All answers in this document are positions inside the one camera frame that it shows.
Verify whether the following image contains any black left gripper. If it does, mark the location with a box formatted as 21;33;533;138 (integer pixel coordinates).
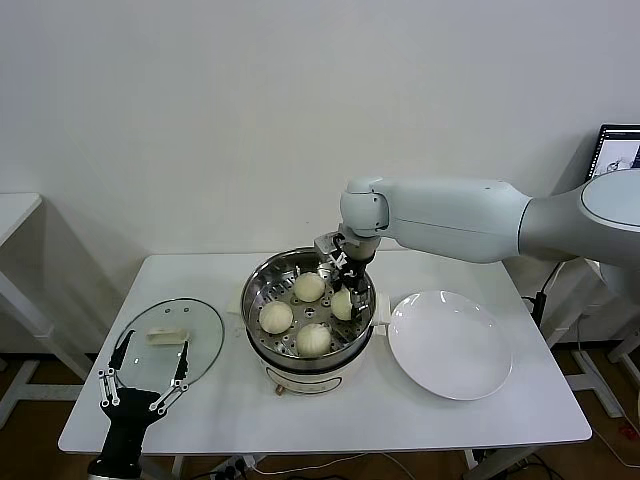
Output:
96;329;191;460

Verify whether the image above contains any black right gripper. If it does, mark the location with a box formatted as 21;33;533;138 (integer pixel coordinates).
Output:
333;254;373;318

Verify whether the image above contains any white steamed baozi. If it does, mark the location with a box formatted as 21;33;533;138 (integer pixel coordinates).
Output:
259;301;294;335
293;272;326;303
295;322;332;357
331;288;357;321

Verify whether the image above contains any glass pot lid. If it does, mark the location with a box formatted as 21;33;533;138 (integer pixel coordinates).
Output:
111;298;226;398

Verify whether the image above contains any stainless steel steamer basket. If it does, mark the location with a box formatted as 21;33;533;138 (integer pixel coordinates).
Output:
240;248;377;365

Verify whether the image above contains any white round plate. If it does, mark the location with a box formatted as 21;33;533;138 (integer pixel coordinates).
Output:
387;290;514;402

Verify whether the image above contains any white power strip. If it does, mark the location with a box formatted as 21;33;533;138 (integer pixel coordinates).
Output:
209;455;254;479

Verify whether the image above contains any empty white side table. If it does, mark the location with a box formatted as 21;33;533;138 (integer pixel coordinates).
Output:
0;192;96;431

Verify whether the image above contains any white side table with laptop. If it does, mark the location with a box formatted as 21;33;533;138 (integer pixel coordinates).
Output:
542;259;640;419

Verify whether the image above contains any grey open laptop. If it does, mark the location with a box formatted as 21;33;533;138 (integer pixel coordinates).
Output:
584;124;640;184

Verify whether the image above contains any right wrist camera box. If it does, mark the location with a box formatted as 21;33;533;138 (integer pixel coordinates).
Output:
313;232;346;264

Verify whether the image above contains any black cable clamp post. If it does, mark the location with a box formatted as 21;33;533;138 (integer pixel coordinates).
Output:
521;262;564;329

